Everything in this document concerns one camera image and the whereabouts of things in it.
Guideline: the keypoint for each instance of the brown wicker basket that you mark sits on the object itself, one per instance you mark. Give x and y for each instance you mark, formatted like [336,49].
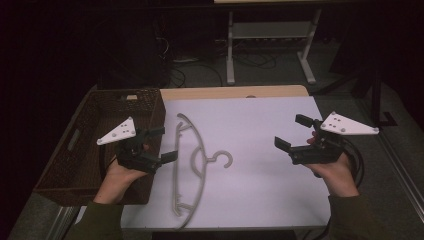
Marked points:
[100,146]

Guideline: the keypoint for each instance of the person's left hand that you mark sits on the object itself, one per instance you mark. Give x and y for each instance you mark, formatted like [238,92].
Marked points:
[117,181]

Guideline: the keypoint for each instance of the black stand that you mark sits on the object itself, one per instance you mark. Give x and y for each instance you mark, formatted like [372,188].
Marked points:
[373,93]

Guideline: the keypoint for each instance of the person's right hand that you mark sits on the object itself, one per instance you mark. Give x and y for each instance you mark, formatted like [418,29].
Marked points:
[335,176]

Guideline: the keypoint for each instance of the white metal table frame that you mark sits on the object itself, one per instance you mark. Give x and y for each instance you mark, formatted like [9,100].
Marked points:
[270,40]

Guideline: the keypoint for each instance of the grey plastic clothes hanger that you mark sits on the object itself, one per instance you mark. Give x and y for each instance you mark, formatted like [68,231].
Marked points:
[192,166]

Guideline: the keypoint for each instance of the white mat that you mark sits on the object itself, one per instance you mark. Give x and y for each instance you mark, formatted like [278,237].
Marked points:
[233,160]

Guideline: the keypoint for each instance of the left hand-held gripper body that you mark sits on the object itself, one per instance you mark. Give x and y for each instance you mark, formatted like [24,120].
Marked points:
[128,151]

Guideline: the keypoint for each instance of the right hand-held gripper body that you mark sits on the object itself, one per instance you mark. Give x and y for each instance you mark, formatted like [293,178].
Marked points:
[328,143]

